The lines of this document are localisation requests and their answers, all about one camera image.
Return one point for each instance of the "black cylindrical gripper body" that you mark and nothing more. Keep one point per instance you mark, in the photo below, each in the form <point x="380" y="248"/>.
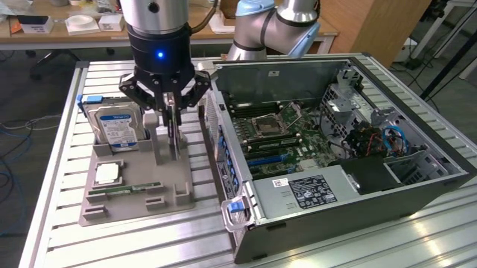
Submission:
<point x="160" y="50"/>

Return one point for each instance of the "green graphics card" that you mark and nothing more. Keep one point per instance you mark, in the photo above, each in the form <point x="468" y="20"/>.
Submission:
<point x="174" y="145"/>

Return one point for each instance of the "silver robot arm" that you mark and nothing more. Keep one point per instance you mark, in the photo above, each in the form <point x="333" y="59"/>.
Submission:
<point x="156" y="16"/>

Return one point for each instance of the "hard disk in blue carrier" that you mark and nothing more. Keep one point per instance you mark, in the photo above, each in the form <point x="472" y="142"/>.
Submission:
<point x="115" y="128"/>

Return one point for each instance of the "small white labelled box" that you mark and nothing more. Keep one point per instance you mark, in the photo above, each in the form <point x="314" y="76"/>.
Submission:
<point x="111" y="25"/>

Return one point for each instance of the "white paper stack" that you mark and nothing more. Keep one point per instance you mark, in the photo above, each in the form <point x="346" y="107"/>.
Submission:
<point x="223" y="28"/>

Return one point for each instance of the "white box with round dish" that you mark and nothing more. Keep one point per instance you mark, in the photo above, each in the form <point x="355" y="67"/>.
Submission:
<point x="82" y="28"/>

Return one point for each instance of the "CPU socket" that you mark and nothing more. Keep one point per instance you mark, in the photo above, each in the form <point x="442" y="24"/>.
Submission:
<point x="267" y="125"/>

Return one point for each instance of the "brown cardboard box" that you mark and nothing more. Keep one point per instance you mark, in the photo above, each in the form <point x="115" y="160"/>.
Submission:
<point x="227" y="8"/>

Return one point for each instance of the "black office chair base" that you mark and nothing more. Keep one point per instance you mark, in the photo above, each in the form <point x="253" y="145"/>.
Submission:
<point x="45" y="57"/>

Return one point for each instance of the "silver socket cover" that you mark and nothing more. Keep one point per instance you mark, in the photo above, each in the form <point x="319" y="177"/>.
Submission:
<point x="293" y="113"/>

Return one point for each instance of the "wooden desk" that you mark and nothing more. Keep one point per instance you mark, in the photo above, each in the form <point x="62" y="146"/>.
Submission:
<point x="56" y="38"/>

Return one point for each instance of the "blue expansion slot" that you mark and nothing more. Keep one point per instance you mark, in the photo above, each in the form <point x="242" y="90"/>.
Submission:
<point x="266" y="160"/>

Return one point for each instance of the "silver CPU chip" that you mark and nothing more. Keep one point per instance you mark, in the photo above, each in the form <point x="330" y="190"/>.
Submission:
<point x="106" y="174"/>

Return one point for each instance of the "white box with black lid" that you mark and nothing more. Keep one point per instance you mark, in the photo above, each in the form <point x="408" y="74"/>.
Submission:
<point x="37" y="28"/>

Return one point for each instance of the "green RAM stick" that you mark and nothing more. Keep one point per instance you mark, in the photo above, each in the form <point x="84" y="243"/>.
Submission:
<point x="119" y="190"/>

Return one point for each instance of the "orange card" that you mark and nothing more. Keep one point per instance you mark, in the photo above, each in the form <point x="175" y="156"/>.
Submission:
<point x="15" y="29"/>

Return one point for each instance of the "silver chipset heat sink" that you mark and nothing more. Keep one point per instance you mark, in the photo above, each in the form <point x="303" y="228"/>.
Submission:
<point x="309" y="164"/>

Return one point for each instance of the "perforated metal drive cage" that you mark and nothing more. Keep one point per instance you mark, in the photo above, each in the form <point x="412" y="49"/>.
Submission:
<point x="342" y="123"/>

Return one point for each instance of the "clear plastic bag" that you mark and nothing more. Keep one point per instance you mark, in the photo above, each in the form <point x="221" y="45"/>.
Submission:
<point x="15" y="7"/>

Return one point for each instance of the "grey parts rack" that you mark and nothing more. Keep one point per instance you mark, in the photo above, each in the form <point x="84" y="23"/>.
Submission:
<point x="130" y="208"/>

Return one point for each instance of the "grey power supply unit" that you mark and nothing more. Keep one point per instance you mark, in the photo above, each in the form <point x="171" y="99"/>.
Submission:
<point x="275" y="201"/>

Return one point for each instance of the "wooden cabinet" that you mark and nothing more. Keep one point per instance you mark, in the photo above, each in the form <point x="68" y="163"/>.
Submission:
<point x="392" y="28"/>

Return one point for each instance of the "white floor unit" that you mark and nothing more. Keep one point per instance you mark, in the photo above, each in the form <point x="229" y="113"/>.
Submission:
<point x="406" y="53"/>

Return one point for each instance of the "black open PC case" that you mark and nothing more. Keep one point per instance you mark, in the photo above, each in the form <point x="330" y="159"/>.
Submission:
<point x="335" y="229"/>

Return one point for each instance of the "grey disk bay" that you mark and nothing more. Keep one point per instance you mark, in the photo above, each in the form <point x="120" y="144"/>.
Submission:
<point x="409" y="164"/>

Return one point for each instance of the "black tripod pole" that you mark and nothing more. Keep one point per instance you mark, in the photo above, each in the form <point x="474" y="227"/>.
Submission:
<point x="444" y="75"/>

